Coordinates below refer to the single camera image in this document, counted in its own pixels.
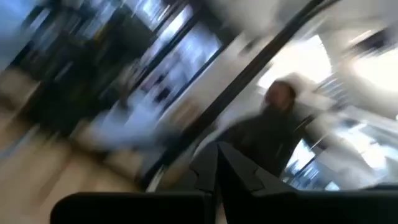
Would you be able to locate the person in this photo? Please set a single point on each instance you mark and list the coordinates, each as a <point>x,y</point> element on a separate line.
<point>273,130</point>

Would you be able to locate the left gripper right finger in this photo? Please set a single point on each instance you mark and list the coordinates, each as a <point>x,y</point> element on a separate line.
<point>280,208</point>

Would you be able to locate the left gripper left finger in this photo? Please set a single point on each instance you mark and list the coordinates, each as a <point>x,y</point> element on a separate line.
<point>155,208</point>

